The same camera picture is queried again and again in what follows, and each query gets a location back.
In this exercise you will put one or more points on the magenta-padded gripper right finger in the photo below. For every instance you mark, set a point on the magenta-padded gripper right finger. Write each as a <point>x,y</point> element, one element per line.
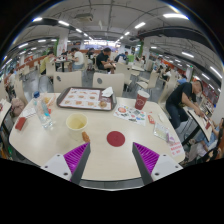
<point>146,156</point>

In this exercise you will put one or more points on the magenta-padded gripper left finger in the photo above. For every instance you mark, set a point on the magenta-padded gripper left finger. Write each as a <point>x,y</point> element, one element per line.
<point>75,156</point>

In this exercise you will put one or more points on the clear water bottle blue cap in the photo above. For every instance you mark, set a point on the clear water bottle blue cap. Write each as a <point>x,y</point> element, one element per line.
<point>43,113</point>

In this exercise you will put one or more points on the clear plastic packet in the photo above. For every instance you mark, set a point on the clear plastic packet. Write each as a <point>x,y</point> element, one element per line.
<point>160,131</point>

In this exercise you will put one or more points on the pink plastic packet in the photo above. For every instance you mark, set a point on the pink plastic packet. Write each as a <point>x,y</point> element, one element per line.
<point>171,138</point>

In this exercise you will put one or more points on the cream paper cup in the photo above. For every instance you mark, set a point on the cream paper cup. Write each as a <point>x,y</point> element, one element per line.
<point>76,122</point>

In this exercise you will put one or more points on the flat round red coaster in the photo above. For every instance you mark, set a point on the flat round red coaster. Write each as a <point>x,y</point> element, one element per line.
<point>116,138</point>

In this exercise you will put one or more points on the small red sauce packet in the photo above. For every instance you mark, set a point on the small red sauce packet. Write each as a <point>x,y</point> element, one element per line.
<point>151,119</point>

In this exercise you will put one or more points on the small white wrapper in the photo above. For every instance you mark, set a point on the small white wrapper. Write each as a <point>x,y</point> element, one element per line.
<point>162,117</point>

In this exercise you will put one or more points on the colourful sticker sheet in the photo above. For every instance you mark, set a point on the colourful sticker sheet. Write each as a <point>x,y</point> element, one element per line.
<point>130,115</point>

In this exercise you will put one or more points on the red paper cup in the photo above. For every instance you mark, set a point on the red paper cup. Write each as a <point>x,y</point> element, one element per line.
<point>141,100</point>

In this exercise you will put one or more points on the dark brown food tray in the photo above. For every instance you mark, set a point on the dark brown food tray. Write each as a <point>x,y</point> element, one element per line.
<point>113,106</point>

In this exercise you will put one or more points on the dark-edged beige table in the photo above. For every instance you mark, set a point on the dark-edged beige table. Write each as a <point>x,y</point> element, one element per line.
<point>198,120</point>
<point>4,111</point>

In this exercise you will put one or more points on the white card red print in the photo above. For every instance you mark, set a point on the white card red print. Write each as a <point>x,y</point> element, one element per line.
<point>29,112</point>

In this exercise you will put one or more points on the small red box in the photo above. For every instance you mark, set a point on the small red box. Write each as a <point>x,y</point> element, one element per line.
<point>20,123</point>

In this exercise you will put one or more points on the person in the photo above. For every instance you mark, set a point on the person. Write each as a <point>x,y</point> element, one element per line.
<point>102,60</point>
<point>11,81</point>
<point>181,98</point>
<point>44,63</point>
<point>208,140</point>
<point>78,59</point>

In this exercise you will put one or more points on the white crumpled napkin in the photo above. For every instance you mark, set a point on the white crumpled napkin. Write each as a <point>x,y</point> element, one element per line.
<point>107,92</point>

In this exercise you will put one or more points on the beige chair with oval hole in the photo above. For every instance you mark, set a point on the beige chair with oval hole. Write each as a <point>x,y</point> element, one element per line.
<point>111,83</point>
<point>68,81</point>

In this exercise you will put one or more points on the pink backpack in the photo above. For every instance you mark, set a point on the pink backpack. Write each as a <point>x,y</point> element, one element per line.
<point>17,106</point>

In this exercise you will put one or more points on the beige cafeteria chairs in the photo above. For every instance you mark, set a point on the beige cafeteria chairs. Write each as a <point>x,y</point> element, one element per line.
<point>153,80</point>

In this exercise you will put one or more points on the ceiling air conditioner unit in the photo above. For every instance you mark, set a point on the ceiling air conditioner unit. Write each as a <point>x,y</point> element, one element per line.
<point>83,17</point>

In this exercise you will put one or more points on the ceiling strip lights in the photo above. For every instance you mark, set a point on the ceiling strip lights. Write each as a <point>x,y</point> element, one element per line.
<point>175,15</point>

